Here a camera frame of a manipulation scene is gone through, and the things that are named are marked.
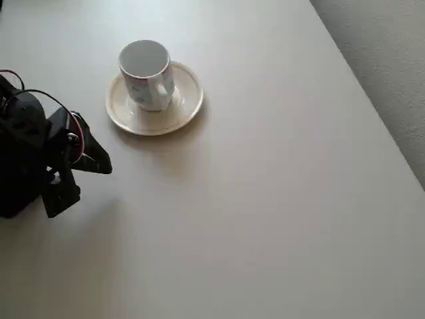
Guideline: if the white ceramic mug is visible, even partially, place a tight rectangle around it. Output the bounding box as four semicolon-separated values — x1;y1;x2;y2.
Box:
118;39;176;112

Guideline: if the cream ceramic saucer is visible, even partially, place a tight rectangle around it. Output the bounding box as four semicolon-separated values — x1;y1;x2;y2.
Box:
105;60;205;136

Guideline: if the black and red servo cable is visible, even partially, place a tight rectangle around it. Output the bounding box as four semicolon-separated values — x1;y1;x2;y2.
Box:
0;68;86;163

